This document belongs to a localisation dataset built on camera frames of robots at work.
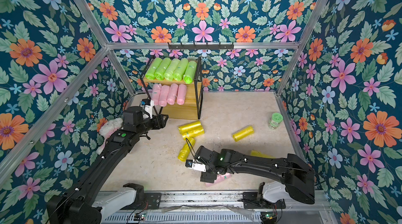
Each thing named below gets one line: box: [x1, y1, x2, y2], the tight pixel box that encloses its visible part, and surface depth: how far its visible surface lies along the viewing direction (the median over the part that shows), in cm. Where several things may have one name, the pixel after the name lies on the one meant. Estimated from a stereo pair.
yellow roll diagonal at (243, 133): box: [231, 125, 255, 142], surface depth 96 cm
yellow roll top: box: [177, 120, 202, 132], surface depth 98 cm
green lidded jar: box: [268, 112, 284, 130], surface depth 96 cm
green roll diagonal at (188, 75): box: [183, 60, 198, 85], surface depth 79 cm
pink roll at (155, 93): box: [151, 83, 162, 106], surface depth 95 cm
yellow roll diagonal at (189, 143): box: [177, 136, 196, 162], surface depth 89 cm
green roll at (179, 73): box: [172, 57, 189, 82], surface depth 80 cm
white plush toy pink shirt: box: [96, 117, 124, 155], surface depth 92 cm
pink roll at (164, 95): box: [158, 84, 170, 108], surface depth 92 cm
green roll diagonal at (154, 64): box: [144, 57, 163, 80], surface depth 80 cm
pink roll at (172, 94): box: [166, 83, 179, 106], surface depth 92 cm
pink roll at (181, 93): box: [176, 83, 187, 106], surface depth 92 cm
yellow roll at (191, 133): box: [181, 128, 205, 138], surface depth 95 cm
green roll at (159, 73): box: [154, 57, 172, 81], surface depth 80 cm
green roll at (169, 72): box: [163, 58, 181, 82], surface depth 80 cm
